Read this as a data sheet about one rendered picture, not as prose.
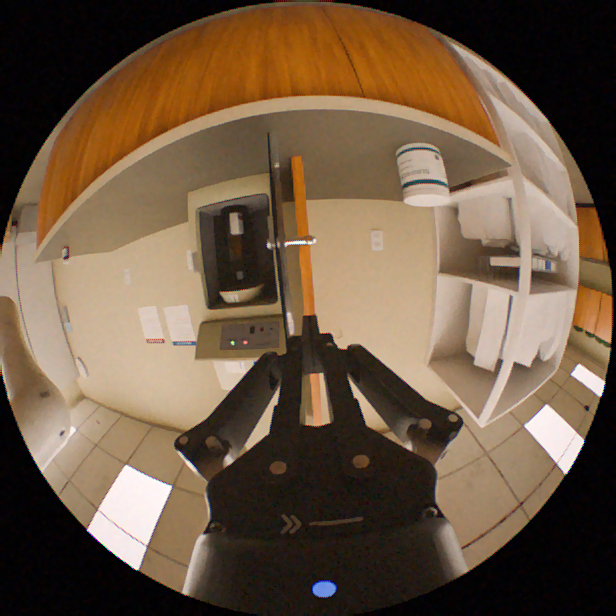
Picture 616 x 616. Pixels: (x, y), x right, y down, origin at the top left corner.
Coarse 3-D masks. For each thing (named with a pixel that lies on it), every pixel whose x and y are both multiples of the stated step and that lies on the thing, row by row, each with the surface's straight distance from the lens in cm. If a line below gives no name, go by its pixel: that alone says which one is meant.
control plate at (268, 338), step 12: (240, 324) 65; (252, 324) 63; (264, 324) 62; (276, 324) 61; (228, 336) 65; (240, 336) 63; (252, 336) 62; (264, 336) 60; (276, 336) 60; (228, 348) 63; (240, 348) 61; (252, 348) 60
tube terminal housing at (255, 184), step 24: (192, 192) 76; (216, 192) 71; (240, 192) 68; (264, 192) 66; (192, 216) 74; (192, 240) 72; (192, 264) 72; (216, 312) 70; (240, 312) 67; (264, 312) 65
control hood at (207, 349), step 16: (224, 320) 70; (240, 320) 66; (256, 320) 64; (272, 320) 62; (208, 336) 68; (288, 336) 59; (208, 352) 66; (224, 352) 63; (240, 352) 61; (256, 352) 60
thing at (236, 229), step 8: (224, 216) 74; (232, 216) 72; (240, 216) 73; (224, 224) 74; (232, 224) 72; (240, 224) 72; (224, 232) 74; (232, 232) 71; (240, 232) 72; (224, 240) 74; (232, 240) 71; (240, 240) 71; (248, 240) 74; (232, 248) 71; (240, 248) 71; (248, 248) 73; (232, 256) 71; (240, 256) 71; (248, 256) 72; (232, 264) 71
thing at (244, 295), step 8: (224, 288) 81; (232, 288) 83; (240, 288) 83; (248, 288) 83; (256, 288) 69; (224, 296) 71; (232, 296) 69; (240, 296) 68; (248, 296) 69; (256, 296) 71; (232, 304) 71; (240, 304) 70
